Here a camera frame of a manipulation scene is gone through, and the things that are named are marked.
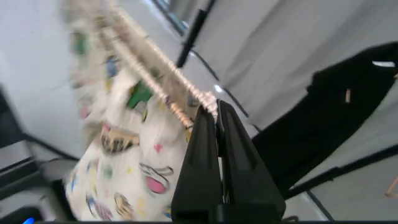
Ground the black clothes rack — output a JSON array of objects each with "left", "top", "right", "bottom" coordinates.
[{"left": 176, "top": 0, "right": 398, "bottom": 222}]

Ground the window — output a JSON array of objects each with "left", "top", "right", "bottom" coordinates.
[{"left": 152, "top": 0, "right": 190, "bottom": 37}]

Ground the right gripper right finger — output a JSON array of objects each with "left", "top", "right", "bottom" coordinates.
[{"left": 216, "top": 99, "right": 286, "bottom": 222}]

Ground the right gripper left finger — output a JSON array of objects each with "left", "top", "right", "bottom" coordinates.
[{"left": 170, "top": 105, "right": 224, "bottom": 222}]

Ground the black garment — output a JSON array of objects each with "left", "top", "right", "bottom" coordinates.
[{"left": 251, "top": 42, "right": 398, "bottom": 198}]

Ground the cream printed garment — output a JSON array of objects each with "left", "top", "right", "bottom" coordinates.
[{"left": 62, "top": 0, "right": 218, "bottom": 222}]

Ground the white curtain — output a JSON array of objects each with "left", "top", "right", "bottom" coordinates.
[{"left": 174, "top": 0, "right": 398, "bottom": 187}]

